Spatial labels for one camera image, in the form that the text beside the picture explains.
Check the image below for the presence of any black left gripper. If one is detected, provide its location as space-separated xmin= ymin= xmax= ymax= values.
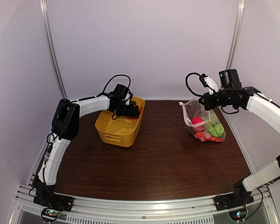
xmin=113 ymin=102 xmax=139 ymax=117

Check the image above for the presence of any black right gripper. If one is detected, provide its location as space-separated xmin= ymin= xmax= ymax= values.
xmin=199 ymin=89 xmax=232 ymax=111

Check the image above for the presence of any red toy tomato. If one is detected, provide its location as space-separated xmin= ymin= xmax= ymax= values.
xmin=128 ymin=112 xmax=140 ymax=120

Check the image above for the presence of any clear zip top bag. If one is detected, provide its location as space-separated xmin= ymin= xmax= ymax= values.
xmin=179 ymin=98 xmax=226 ymax=143

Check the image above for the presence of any magenta toy fruit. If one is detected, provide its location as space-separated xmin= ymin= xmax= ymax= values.
xmin=191 ymin=117 xmax=204 ymax=133

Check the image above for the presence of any green toy apple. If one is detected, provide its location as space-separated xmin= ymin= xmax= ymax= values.
xmin=208 ymin=124 xmax=225 ymax=138

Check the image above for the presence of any orange toy carrot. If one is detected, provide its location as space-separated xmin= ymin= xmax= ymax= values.
xmin=194 ymin=132 xmax=223 ymax=142

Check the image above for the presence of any green toy guava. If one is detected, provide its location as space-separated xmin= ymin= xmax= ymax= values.
xmin=203 ymin=113 xmax=218 ymax=129

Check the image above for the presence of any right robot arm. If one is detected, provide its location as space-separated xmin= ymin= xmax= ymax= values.
xmin=199 ymin=69 xmax=280 ymax=206

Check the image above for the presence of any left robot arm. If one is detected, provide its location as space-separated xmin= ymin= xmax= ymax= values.
xmin=33 ymin=84 xmax=145 ymax=207

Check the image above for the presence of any yellow plastic basket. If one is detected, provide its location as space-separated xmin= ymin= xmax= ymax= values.
xmin=95 ymin=97 xmax=145 ymax=147

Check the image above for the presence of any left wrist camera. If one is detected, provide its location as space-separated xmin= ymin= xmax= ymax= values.
xmin=124 ymin=91 xmax=136 ymax=105

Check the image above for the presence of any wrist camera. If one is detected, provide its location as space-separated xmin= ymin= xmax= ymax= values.
xmin=124 ymin=91 xmax=136 ymax=105
xmin=199 ymin=74 xmax=219 ymax=95

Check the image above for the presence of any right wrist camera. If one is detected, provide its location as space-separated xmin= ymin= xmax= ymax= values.
xmin=199 ymin=74 xmax=219 ymax=95

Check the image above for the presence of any left black camera cable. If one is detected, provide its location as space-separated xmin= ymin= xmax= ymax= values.
xmin=102 ymin=74 xmax=132 ymax=96

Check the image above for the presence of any black camera cable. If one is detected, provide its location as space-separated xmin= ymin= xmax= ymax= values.
xmin=102 ymin=74 xmax=132 ymax=96
xmin=185 ymin=72 xmax=205 ymax=98

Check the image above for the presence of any right black camera cable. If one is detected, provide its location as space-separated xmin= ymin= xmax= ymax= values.
xmin=185 ymin=72 xmax=205 ymax=98

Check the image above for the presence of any right aluminium frame post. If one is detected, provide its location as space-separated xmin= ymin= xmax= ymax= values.
xmin=225 ymin=0 xmax=245 ymax=70

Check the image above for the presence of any aluminium frame post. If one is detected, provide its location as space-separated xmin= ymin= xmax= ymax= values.
xmin=225 ymin=0 xmax=245 ymax=70
xmin=39 ymin=0 xmax=68 ymax=98

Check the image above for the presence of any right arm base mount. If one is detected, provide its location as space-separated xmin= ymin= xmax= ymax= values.
xmin=213 ymin=181 xmax=254 ymax=222

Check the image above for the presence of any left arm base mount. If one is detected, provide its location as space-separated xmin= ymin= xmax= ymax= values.
xmin=29 ymin=185 xmax=74 ymax=223

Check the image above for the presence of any left aluminium frame post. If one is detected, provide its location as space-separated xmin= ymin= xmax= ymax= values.
xmin=39 ymin=0 xmax=68 ymax=98

